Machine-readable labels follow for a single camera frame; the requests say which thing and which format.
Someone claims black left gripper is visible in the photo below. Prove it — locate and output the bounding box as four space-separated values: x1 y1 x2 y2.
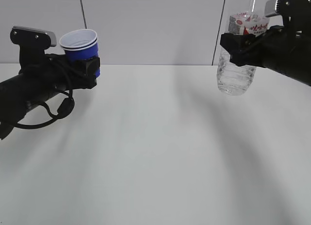
19 54 100 90

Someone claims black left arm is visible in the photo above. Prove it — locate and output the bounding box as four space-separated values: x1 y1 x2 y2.
0 54 100 139

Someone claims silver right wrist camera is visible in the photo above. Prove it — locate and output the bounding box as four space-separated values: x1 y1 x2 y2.
264 0 311 35

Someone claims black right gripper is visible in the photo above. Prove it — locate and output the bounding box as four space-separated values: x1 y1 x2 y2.
220 26 311 86

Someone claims clear Wahaha water bottle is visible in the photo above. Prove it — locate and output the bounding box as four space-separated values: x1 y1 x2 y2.
217 0 269 96

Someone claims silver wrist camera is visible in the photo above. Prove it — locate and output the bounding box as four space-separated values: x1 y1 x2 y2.
10 26 57 72
264 0 311 35

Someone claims blue paper cup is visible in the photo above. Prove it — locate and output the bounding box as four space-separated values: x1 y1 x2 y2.
59 29 101 78

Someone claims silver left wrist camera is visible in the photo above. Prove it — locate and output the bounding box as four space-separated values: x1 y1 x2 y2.
10 26 57 72

